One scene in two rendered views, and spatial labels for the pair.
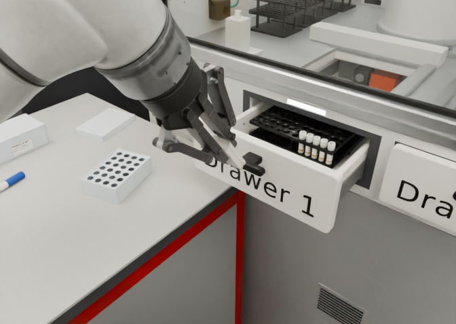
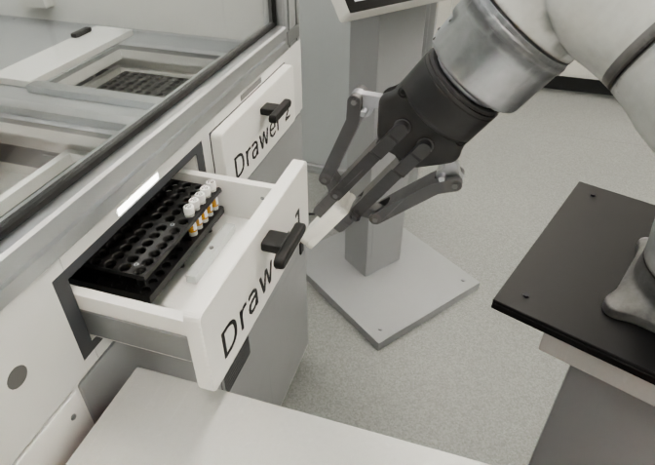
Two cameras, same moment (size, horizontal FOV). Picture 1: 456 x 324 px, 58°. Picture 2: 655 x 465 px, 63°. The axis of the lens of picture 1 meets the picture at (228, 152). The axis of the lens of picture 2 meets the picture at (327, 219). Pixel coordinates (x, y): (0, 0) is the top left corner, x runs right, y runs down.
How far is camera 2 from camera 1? 0.78 m
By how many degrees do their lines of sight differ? 86
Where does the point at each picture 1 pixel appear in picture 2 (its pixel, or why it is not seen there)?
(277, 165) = (279, 216)
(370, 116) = (190, 129)
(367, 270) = not seen: hidden behind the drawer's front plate
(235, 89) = (38, 300)
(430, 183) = (245, 138)
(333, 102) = (161, 151)
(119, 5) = not seen: outside the picture
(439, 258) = not seen: hidden behind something
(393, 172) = (228, 160)
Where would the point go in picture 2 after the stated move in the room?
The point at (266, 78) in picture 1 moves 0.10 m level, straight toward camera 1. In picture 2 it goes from (74, 217) to (179, 201)
